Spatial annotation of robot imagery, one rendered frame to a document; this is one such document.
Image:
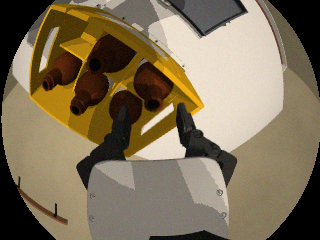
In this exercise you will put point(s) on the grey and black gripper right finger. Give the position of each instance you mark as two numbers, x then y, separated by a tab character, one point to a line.
197	145

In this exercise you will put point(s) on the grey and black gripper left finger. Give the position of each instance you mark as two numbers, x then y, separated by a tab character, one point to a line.
112	148

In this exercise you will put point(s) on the yellow crate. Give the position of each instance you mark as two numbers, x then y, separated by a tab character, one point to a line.
78	36

